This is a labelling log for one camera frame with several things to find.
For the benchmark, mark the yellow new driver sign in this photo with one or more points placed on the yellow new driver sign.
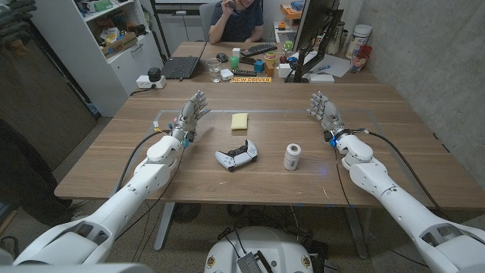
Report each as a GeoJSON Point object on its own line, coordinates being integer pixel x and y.
{"type": "Point", "coordinates": [251, 80]}

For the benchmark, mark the cardboard box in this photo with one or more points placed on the cardboard box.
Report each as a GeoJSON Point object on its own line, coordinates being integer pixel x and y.
{"type": "Point", "coordinates": [119, 44]}

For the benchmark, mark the white square adapter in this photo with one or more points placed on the white square adapter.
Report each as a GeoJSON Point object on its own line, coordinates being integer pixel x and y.
{"type": "Point", "coordinates": [226, 74]}

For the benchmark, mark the colourful stacking toy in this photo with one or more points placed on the colourful stacking toy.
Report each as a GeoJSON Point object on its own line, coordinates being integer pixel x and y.
{"type": "Point", "coordinates": [270, 58]}

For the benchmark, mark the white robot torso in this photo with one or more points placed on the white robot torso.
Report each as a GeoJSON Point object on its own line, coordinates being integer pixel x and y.
{"type": "Point", "coordinates": [261, 242]}

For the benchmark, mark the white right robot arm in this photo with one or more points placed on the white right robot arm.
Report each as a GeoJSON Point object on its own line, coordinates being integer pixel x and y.
{"type": "Point", "coordinates": [379, 182]}

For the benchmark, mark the brown wooden block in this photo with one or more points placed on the brown wooden block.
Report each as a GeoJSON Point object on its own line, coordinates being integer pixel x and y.
{"type": "Point", "coordinates": [269, 70]}

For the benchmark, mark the clear drinking glass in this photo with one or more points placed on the clear drinking glass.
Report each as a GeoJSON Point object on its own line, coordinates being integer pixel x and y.
{"type": "Point", "coordinates": [214, 72]}

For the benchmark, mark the white shelf cabinet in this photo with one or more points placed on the white shelf cabinet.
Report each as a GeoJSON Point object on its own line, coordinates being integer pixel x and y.
{"type": "Point", "coordinates": [94, 76]}

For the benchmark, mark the blue pen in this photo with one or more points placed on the blue pen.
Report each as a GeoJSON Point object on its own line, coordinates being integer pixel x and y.
{"type": "Point", "coordinates": [322, 69]}

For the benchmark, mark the white black game controller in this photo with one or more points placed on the white black game controller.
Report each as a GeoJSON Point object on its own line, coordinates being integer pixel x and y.
{"type": "Point", "coordinates": [235, 156]}

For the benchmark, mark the black laptop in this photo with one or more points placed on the black laptop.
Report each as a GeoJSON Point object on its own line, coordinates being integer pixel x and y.
{"type": "Point", "coordinates": [181, 67]}

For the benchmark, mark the small white bottle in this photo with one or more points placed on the small white bottle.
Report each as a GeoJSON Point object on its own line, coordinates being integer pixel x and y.
{"type": "Point", "coordinates": [292, 157]}

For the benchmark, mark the black round plug adapter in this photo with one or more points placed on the black round plug adapter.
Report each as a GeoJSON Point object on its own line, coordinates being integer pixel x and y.
{"type": "Point", "coordinates": [154, 74]}

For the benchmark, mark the yellow sponge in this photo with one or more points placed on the yellow sponge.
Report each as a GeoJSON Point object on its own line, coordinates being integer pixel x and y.
{"type": "Point", "coordinates": [239, 121]}

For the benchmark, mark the pale bottle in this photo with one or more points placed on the pale bottle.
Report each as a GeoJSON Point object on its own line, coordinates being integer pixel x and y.
{"type": "Point", "coordinates": [335, 39]}

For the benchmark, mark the black remote control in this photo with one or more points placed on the black remote control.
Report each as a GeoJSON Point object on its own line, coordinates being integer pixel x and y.
{"type": "Point", "coordinates": [244, 73]}

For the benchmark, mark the white table leg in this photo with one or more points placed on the white table leg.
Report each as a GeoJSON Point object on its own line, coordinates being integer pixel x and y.
{"type": "Point", "coordinates": [164, 227]}

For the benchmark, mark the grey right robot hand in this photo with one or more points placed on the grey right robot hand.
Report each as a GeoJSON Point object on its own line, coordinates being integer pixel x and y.
{"type": "Point", "coordinates": [330, 115]}

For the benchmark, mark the black keyboard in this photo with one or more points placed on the black keyboard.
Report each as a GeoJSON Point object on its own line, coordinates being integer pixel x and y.
{"type": "Point", "coordinates": [258, 49]}

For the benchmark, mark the black computer mouse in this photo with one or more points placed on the black computer mouse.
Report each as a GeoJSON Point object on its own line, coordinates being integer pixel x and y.
{"type": "Point", "coordinates": [222, 57]}

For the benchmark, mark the small white cube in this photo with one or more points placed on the small white cube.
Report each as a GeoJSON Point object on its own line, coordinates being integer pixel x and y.
{"type": "Point", "coordinates": [236, 52]}

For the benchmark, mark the orange box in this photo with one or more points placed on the orange box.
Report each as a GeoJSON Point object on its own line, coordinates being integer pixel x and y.
{"type": "Point", "coordinates": [291, 12]}

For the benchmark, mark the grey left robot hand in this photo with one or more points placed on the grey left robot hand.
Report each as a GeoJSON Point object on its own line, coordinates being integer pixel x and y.
{"type": "Point", "coordinates": [187, 117]}

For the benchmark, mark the white power strip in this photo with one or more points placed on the white power strip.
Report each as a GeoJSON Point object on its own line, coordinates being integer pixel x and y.
{"type": "Point", "coordinates": [143, 82]}

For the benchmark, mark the white round canister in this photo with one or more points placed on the white round canister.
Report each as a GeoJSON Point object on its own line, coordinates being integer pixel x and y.
{"type": "Point", "coordinates": [358, 39]}

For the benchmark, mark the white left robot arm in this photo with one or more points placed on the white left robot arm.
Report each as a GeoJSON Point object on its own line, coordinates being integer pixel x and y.
{"type": "Point", "coordinates": [151, 178]}

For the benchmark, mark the white small box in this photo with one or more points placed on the white small box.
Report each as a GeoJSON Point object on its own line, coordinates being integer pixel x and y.
{"type": "Point", "coordinates": [284, 71]}

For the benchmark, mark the white flat box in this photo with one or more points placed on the white flat box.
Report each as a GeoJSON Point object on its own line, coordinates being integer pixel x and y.
{"type": "Point", "coordinates": [321, 78]}

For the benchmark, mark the black monitor with stand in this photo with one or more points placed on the black monitor with stand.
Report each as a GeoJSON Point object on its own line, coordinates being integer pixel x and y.
{"type": "Point", "coordinates": [314, 22]}

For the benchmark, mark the grey ribbed module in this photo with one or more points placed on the grey ribbed module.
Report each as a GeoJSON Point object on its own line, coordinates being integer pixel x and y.
{"type": "Point", "coordinates": [250, 263]}

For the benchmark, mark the seated person in dark shirt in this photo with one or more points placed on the seated person in dark shirt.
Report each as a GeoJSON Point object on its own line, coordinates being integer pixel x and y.
{"type": "Point", "coordinates": [238, 24]}

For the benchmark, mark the grey office chair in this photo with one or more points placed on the grey office chair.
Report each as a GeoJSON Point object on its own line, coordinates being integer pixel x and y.
{"type": "Point", "coordinates": [205, 19]}

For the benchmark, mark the grey table leg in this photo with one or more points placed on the grey table leg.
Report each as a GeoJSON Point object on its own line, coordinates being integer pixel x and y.
{"type": "Point", "coordinates": [356, 233]}

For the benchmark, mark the blue cube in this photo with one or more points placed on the blue cube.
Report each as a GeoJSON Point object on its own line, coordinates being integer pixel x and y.
{"type": "Point", "coordinates": [259, 66]}

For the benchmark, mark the white paper sheet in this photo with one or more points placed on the white paper sheet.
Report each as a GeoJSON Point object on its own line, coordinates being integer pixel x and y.
{"type": "Point", "coordinates": [337, 62]}

